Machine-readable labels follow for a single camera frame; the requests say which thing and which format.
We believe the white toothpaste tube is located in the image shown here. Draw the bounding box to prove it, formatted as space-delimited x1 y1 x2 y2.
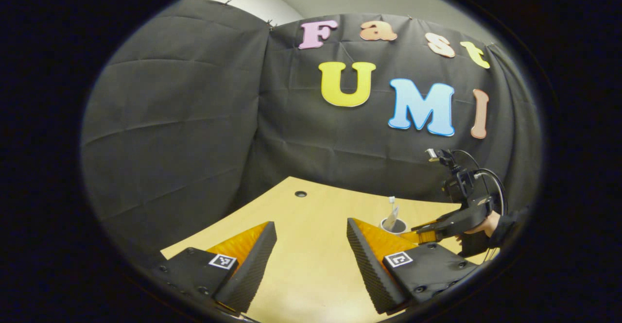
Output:
383 205 400 231

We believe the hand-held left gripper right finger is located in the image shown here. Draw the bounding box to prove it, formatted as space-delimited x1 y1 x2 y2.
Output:
346 218 479 315

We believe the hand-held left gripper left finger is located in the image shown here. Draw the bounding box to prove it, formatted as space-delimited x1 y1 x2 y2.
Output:
155 221 277 314

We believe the white cup with wooden handle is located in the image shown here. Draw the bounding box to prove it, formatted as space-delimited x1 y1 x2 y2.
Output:
379 218 408 236

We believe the light wooden desktop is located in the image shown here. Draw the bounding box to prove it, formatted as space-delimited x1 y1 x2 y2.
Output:
160 176 491 323

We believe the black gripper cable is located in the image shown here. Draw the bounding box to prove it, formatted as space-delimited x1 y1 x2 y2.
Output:
454 149 508 217

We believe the black backdrop cloth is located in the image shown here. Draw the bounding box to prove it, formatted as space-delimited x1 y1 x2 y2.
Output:
80 0 542 265

